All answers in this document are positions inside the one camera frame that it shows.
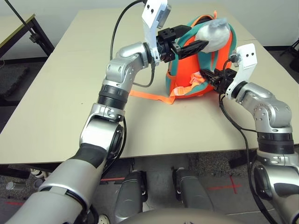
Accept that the white perforated shoe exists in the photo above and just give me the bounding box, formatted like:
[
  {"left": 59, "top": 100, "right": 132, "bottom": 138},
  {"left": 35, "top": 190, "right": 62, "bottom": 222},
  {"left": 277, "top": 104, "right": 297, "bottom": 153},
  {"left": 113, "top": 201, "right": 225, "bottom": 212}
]
[{"left": 97, "top": 214, "right": 111, "bottom": 224}]

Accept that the grey and white plush pendant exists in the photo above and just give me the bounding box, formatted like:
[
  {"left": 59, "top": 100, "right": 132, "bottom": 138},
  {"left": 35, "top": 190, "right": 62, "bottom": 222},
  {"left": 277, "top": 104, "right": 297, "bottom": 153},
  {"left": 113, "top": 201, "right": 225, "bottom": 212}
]
[{"left": 195, "top": 16, "right": 231, "bottom": 54}]

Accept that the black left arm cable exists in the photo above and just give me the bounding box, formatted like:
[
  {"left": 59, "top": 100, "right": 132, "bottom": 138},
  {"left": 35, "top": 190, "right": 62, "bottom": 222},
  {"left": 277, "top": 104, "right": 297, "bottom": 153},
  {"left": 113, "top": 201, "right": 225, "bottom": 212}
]
[{"left": 100, "top": 0, "right": 155, "bottom": 182}]

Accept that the silver cylinder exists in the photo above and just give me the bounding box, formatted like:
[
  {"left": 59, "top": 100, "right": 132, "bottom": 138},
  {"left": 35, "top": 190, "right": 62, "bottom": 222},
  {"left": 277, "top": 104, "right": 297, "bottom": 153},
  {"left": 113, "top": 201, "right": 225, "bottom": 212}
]
[{"left": 5, "top": 181, "right": 24, "bottom": 191}]

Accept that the black foam floor mat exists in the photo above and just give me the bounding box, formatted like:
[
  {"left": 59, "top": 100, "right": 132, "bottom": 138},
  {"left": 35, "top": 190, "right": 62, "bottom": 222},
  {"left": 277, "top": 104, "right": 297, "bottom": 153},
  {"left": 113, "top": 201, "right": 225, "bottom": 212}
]
[{"left": 0, "top": 66, "right": 31, "bottom": 99}]

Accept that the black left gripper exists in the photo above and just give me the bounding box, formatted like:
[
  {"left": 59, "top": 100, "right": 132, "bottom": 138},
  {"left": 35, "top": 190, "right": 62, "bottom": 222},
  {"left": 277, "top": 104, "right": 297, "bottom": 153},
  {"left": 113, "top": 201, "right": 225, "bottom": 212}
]
[{"left": 156, "top": 24, "right": 210, "bottom": 63}]

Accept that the black-framed side table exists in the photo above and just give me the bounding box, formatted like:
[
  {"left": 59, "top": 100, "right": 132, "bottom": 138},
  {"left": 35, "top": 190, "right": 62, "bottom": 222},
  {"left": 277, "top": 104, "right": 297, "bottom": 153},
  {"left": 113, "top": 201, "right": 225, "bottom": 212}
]
[{"left": 0, "top": 13, "right": 56, "bottom": 58}]

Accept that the black clamp pole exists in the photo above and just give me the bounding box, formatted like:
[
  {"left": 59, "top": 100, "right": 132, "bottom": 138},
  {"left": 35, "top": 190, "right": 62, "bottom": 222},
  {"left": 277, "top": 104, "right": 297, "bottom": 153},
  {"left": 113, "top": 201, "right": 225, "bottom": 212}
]
[{"left": 7, "top": 0, "right": 41, "bottom": 44}]

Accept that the black tripod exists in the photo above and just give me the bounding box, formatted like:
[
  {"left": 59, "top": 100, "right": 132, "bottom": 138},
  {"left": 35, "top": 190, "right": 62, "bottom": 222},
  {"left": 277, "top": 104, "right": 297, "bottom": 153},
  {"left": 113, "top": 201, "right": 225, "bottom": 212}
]
[{"left": 279, "top": 36, "right": 299, "bottom": 73}]

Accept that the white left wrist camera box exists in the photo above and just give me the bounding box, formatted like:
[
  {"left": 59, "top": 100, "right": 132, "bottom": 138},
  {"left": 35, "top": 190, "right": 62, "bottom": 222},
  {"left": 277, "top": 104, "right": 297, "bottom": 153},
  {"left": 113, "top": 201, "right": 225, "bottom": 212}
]
[{"left": 141, "top": 0, "right": 173, "bottom": 66}]

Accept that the orange and teal backpack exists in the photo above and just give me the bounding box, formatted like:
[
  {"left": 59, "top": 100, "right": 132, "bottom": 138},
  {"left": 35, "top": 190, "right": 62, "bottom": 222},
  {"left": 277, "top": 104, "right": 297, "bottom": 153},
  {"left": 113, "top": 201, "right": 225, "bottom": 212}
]
[{"left": 128, "top": 10, "right": 239, "bottom": 105}]

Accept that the grey robot leg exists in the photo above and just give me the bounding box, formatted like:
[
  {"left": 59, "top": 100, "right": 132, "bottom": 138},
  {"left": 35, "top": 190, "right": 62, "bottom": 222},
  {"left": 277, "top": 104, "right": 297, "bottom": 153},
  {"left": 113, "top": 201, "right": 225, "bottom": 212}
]
[
  {"left": 171, "top": 165, "right": 213, "bottom": 211},
  {"left": 115, "top": 169, "right": 148, "bottom": 220}
]

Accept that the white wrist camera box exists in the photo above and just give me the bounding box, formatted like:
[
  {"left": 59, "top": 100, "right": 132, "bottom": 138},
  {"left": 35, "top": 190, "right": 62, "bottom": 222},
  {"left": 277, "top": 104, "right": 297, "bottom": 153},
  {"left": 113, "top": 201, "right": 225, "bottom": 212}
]
[
  {"left": 225, "top": 43, "right": 259, "bottom": 101},
  {"left": 141, "top": 0, "right": 173, "bottom": 66}
]

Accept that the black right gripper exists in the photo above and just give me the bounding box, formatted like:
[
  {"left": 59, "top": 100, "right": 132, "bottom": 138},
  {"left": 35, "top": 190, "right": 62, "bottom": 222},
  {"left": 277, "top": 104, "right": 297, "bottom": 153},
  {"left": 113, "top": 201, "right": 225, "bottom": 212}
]
[{"left": 199, "top": 68, "right": 237, "bottom": 94}]

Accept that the grey right robot leg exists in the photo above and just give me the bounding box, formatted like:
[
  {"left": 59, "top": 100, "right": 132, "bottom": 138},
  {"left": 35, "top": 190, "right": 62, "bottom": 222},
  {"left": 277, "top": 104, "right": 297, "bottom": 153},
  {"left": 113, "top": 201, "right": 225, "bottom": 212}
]
[{"left": 171, "top": 165, "right": 213, "bottom": 211}]

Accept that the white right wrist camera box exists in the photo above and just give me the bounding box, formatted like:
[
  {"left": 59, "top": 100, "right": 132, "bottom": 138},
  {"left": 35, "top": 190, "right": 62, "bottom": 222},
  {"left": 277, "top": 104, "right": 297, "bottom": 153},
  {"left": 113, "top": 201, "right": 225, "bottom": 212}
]
[{"left": 225, "top": 43, "right": 259, "bottom": 101}]

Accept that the grey left robot leg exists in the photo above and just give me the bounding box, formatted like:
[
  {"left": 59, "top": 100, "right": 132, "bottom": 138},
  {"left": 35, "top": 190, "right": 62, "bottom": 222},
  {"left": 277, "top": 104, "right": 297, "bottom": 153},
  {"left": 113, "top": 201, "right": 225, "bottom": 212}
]
[{"left": 115, "top": 169, "right": 148, "bottom": 220}]

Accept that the beige robot torso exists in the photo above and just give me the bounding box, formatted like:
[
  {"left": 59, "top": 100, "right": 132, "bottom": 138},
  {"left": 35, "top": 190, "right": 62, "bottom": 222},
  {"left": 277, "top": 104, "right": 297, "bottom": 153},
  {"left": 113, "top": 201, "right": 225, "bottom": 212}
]
[{"left": 100, "top": 207, "right": 235, "bottom": 224}]

